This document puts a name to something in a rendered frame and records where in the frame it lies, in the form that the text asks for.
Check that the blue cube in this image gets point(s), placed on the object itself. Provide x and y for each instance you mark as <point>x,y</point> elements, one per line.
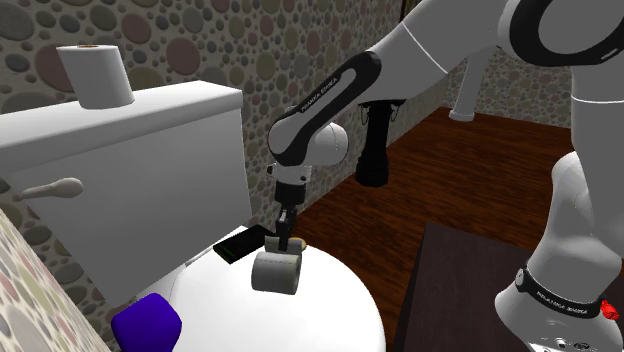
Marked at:
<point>146,324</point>

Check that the small grey toilet paper roll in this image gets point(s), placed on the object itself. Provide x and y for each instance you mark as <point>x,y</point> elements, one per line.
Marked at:
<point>295,245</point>

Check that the black phone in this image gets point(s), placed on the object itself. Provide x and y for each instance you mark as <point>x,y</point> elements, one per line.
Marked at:
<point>239,244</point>

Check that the white sink pedestal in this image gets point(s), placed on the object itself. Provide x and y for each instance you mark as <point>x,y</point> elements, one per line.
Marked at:
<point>470,88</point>

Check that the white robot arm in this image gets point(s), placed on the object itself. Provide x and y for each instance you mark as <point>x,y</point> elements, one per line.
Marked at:
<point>580,229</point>

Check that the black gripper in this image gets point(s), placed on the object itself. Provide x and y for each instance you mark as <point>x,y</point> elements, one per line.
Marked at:
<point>290,192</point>

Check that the large white toilet paper roll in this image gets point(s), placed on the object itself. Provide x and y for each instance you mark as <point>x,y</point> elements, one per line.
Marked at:
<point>97,78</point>

